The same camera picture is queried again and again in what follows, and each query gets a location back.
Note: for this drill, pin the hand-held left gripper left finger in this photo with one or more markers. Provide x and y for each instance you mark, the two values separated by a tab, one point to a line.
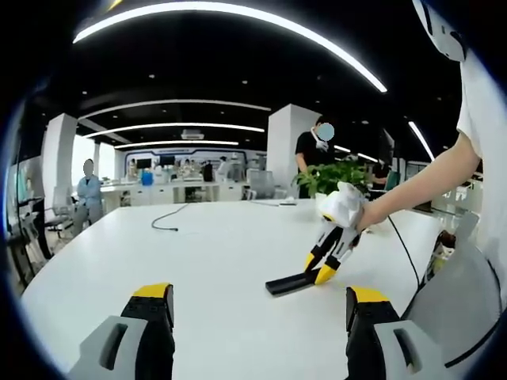
154	324

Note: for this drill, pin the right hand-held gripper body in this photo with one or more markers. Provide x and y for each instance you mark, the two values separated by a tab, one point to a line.
342	206

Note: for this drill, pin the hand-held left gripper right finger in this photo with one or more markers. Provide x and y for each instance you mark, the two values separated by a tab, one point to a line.
368	328

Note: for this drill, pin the black remote control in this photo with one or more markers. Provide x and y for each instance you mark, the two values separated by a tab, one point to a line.
285	286

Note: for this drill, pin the person's right hand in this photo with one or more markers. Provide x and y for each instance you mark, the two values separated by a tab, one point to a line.
374	215

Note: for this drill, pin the potted green plant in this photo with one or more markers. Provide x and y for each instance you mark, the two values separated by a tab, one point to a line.
325	176

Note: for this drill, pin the white office chair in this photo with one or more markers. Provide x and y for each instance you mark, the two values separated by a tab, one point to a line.
261	184

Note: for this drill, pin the grey mesh chair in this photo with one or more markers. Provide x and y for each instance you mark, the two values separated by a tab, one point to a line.
455	308

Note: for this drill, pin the ceiling air unit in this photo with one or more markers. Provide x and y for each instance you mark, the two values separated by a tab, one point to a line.
192	134

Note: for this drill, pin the long ceiling light strip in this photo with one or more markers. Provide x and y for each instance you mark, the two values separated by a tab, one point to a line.
174	125

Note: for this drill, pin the white chest device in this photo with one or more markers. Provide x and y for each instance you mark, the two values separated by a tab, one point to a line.
439	31

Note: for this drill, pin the curved ceiling light strip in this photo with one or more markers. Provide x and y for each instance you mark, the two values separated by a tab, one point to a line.
222	7

